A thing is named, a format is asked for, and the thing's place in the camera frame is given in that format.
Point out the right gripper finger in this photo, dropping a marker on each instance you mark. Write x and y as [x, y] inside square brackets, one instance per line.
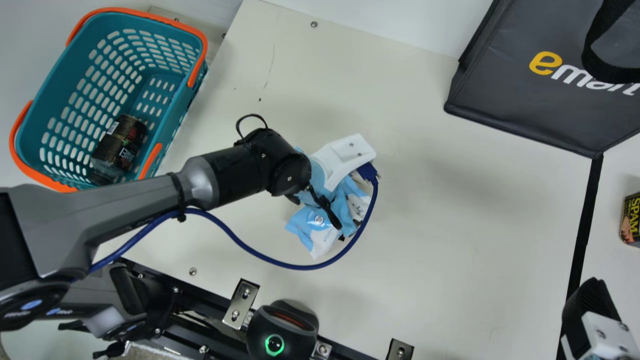
[595, 310]

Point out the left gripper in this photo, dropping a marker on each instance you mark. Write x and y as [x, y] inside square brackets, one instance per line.
[316, 175]

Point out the blue white wet wipes pack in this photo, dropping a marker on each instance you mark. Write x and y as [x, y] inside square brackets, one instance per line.
[305, 227]

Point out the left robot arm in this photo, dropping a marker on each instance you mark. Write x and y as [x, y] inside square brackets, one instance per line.
[100, 210]

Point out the teal shopping basket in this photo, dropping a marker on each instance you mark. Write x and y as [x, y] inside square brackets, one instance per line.
[30, 150]

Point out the black strip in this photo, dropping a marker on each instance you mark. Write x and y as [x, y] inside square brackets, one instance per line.
[587, 225]

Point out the rectangular tin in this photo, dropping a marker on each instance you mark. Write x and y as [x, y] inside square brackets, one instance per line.
[632, 220]

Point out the black device with green light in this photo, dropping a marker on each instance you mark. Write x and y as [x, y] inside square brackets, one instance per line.
[280, 325]

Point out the dark coffee bottle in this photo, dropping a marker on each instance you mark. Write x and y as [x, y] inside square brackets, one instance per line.
[120, 145]

